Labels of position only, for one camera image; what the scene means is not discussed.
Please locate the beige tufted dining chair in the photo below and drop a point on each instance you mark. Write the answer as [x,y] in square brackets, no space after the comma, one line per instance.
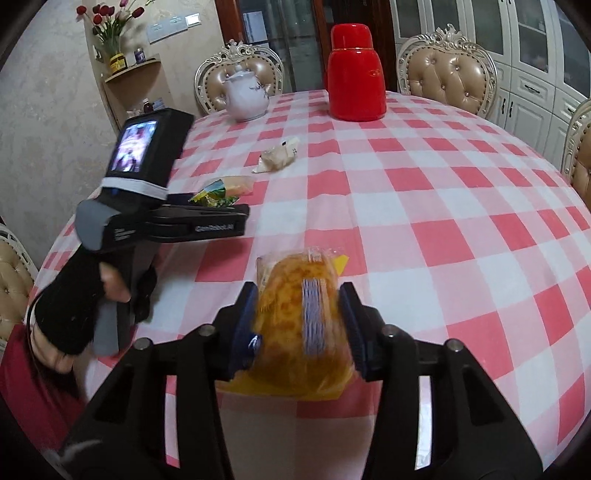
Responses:
[581,157]
[11,281]
[217,83]
[448,76]

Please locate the yellow white snack packet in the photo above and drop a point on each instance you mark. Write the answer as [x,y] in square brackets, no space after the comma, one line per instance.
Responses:
[279,157]

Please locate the pink checked tablecloth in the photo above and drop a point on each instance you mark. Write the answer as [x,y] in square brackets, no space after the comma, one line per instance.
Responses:
[461,230]

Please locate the white wall switch panel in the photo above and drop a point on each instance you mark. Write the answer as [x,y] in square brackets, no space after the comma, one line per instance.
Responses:
[166,30]

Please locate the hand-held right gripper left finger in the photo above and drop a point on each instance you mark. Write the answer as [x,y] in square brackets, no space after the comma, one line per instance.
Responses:
[242,323]

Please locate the white glass-door cabinet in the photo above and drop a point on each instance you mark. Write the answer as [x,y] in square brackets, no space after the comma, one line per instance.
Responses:
[531,69]

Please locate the person's left hand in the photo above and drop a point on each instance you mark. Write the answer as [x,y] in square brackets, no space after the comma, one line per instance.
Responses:
[69,304]

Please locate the brown bottle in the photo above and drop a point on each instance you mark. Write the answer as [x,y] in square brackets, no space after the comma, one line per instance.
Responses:
[147,106]

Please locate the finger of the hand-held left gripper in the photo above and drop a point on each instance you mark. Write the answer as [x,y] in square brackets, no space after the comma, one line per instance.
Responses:
[221,213]

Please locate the white teapot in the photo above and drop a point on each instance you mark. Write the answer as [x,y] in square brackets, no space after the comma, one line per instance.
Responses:
[244,97]

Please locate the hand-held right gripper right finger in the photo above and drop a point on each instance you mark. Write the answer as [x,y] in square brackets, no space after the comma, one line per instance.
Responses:
[353,323]

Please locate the red garment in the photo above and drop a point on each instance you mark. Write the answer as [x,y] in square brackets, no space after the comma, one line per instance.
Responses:
[27,401]

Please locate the dark glass door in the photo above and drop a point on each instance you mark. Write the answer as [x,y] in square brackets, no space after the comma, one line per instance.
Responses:
[277,41]

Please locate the small blue jar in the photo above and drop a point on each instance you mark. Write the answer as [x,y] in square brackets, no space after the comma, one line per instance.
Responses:
[139,56]

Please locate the wooden corner shelf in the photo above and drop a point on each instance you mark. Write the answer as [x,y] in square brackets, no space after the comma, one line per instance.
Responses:
[134,74]

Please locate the yellow label jar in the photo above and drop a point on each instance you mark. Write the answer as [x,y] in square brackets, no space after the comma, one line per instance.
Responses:
[117,63]

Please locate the vase of red flowers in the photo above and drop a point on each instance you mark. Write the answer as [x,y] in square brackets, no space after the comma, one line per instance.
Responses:
[111,44]

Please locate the small green snack packet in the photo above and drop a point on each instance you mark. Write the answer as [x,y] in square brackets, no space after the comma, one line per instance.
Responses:
[214,194]

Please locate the small blue box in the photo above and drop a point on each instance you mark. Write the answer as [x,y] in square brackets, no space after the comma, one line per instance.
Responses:
[159,103]

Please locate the red thermos flask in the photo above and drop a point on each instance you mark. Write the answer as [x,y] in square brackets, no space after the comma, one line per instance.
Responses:
[355,74]

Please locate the golden bread clear packet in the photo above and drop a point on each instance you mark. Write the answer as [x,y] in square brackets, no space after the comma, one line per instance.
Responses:
[291,323]

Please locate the person's left forearm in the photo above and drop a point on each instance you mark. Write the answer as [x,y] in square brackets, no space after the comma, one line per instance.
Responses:
[48,353]

